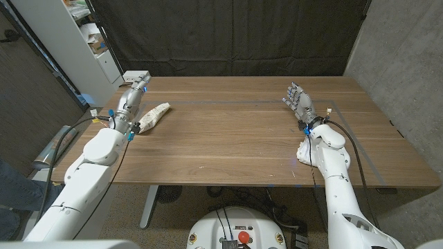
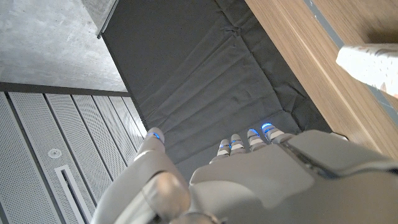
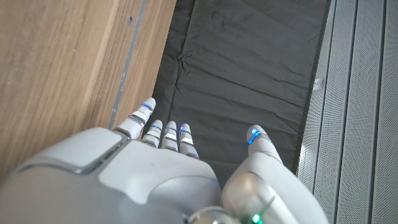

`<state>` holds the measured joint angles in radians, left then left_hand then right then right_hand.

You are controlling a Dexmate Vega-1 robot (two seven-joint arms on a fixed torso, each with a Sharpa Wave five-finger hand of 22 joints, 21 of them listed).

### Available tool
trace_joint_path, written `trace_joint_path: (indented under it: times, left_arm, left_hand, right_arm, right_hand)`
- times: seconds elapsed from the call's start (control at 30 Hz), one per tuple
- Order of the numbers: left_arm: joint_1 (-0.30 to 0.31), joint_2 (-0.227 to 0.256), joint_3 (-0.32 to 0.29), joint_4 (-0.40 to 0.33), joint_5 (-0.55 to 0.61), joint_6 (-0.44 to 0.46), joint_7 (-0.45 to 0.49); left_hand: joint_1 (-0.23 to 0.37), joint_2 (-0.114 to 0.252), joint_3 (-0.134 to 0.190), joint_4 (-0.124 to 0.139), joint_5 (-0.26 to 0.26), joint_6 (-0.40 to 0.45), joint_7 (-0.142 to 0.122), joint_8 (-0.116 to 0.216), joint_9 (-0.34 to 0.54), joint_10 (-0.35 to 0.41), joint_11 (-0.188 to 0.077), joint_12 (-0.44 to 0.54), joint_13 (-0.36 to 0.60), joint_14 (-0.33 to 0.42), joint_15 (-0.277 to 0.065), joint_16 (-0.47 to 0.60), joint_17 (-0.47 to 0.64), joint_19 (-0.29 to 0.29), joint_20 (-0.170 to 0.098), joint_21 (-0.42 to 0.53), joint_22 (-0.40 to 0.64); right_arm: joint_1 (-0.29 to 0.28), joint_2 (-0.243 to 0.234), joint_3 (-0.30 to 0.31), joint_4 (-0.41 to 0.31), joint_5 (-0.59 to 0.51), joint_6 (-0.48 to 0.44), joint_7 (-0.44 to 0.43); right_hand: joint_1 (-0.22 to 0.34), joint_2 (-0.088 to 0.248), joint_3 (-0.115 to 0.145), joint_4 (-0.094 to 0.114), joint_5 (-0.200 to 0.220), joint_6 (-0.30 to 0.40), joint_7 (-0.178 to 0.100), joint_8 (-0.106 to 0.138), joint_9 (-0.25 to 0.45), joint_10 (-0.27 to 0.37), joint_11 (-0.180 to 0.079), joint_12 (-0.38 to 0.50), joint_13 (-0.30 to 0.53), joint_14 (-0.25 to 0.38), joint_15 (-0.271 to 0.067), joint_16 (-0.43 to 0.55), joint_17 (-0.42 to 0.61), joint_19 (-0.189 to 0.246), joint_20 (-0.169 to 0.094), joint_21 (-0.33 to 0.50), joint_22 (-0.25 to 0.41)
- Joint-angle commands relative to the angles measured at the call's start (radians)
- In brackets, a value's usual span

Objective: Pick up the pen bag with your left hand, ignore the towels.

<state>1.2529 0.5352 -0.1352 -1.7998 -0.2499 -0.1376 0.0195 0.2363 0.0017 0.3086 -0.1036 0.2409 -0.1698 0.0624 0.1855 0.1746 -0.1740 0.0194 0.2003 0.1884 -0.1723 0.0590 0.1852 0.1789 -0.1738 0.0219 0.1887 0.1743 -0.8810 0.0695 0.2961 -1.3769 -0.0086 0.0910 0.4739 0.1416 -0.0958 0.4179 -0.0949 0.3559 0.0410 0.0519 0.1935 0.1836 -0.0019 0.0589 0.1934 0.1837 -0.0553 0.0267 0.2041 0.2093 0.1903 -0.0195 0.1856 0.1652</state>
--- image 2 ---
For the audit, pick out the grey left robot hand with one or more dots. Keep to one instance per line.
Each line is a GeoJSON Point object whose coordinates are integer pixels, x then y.
{"type": "Point", "coordinates": [255, 186]}

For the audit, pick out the white patterned pen bag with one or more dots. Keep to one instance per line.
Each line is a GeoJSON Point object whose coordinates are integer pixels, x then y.
{"type": "Point", "coordinates": [370, 67]}

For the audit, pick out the black fabric backdrop curtain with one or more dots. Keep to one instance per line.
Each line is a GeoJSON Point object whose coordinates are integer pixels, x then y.
{"type": "Point", "coordinates": [202, 77]}

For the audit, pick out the white ceiling vent slot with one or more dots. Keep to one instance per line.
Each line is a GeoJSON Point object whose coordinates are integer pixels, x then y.
{"type": "Point", "coordinates": [73, 193]}

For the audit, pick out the round white ceiling sensor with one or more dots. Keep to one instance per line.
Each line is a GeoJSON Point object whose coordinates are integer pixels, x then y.
{"type": "Point", "coordinates": [54, 153]}

